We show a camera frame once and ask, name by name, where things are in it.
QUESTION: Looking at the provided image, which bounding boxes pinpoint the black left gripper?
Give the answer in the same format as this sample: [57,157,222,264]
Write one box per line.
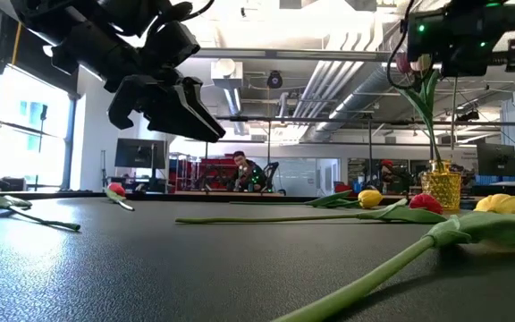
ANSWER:
[50,18,227,144]

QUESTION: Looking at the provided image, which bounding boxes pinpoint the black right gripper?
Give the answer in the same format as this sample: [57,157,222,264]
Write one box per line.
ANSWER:
[407,11,515,78]

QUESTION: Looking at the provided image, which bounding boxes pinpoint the purple and pink tulip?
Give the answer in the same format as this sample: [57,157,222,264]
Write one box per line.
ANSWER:
[394,52,444,174]

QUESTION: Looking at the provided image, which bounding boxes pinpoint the small bright red tulip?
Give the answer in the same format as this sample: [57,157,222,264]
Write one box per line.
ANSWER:
[104,182,136,212]

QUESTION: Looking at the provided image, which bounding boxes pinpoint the bright red long-stemmed tulip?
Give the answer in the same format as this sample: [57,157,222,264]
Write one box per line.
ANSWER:
[174,192,447,225]

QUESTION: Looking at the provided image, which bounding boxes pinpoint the small yellow tulip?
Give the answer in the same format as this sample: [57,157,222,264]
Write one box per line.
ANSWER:
[229,189,384,210]

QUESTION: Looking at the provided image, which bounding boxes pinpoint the large yellow tulip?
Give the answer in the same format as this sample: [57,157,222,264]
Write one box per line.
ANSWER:
[270,192,515,322]

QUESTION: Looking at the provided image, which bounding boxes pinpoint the amber glass vase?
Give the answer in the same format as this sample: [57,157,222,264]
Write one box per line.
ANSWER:
[420,159,463,212]

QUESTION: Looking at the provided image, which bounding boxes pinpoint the black monitor on stand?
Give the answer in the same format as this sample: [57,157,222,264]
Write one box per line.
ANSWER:
[114,137,168,193]

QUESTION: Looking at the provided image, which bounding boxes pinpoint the black ceiling spotlight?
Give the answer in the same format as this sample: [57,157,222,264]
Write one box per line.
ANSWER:
[456,109,481,123]

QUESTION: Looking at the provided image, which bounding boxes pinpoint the white ceiling unit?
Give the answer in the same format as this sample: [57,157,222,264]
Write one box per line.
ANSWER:
[210,58,244,89]

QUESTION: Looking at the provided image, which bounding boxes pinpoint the red storage bin rack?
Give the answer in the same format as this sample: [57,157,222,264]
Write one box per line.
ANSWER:
[167,153,241,193]

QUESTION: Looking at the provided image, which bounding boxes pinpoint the person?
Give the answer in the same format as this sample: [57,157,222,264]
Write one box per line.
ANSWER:
[229,150,268,193]
[378,158,415,194]

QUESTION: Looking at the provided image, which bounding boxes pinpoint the black light stand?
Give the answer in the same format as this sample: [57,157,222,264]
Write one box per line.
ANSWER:
[33,104,49,192]

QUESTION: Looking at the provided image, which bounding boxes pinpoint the round black ceiling lamp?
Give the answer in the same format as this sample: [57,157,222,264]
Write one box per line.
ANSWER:
[266,70,284,89]

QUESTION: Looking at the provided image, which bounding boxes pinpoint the blue storage bins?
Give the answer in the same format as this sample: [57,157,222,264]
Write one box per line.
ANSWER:
[475,172,515,187]

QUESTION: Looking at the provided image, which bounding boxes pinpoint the grey overhead rig beam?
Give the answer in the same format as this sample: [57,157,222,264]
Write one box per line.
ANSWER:
[192,46,515,64]

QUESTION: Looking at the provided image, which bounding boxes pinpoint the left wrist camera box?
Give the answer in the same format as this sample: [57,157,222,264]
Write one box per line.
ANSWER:
[145,20,201,68]

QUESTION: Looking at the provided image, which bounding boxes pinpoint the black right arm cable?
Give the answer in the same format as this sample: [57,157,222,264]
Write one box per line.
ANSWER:
[385,0,420,90]

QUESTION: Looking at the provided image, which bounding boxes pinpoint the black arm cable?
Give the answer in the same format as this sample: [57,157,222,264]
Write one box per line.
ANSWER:
[148,0,217,26]
[385,0,420,90]

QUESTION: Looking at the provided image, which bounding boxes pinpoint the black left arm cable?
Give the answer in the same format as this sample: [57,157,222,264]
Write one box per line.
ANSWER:
[148,0,217,26]

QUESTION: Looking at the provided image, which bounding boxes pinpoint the silver ventilation duct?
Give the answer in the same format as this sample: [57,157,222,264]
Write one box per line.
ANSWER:
[301,0,419,144]

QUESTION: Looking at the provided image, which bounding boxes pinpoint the black metal workstation frame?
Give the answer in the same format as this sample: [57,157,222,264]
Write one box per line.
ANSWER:
[215,114,515,198]

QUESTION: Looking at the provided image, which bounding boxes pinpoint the yellow cable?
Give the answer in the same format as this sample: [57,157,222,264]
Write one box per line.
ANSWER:
[10,21,23,67]

